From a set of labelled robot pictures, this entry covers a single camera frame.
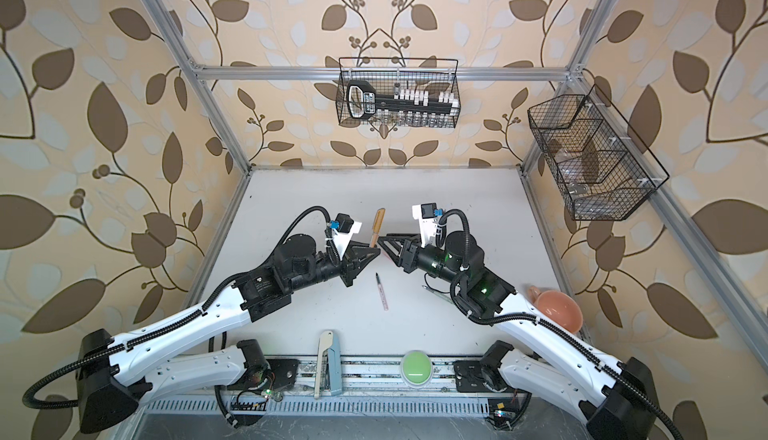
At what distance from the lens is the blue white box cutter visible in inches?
28.3

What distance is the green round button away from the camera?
736 millimetres

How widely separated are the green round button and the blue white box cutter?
17 cm
